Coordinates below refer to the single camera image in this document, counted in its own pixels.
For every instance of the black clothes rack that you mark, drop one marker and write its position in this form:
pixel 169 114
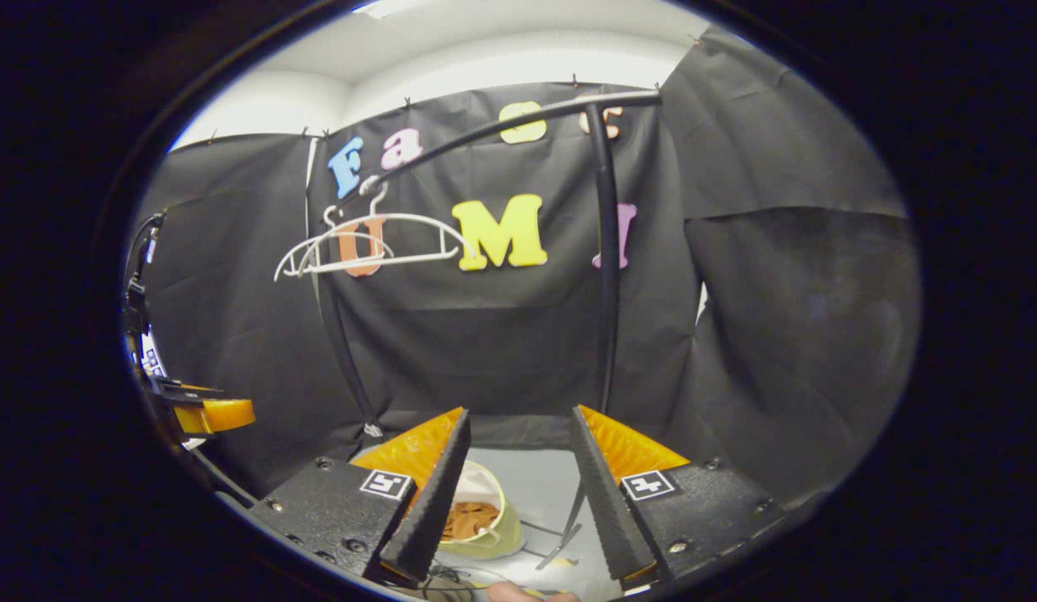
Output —
pixel 606 251

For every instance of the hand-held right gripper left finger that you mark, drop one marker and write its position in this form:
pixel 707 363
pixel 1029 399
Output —
pixel 435 510

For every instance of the black backdrop cloth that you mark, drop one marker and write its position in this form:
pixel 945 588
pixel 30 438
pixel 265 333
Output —
pixel 778 334

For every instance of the cream laundry hamper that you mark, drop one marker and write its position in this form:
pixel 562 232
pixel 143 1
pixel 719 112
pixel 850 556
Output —
pixel 506 535

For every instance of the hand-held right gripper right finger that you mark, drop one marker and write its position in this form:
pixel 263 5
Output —
pixel 610 510

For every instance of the ceiling light panel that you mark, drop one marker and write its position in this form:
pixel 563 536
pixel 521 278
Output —
pixel 385 8

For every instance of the brown jacket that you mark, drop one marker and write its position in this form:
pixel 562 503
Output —
pixel 472 518

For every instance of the white plastic hanger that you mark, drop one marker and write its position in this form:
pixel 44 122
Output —
pixel 294 255
pixel 385 216

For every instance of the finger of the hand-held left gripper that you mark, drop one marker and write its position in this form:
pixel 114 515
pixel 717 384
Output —
pixel 188 390
pixel 222 415

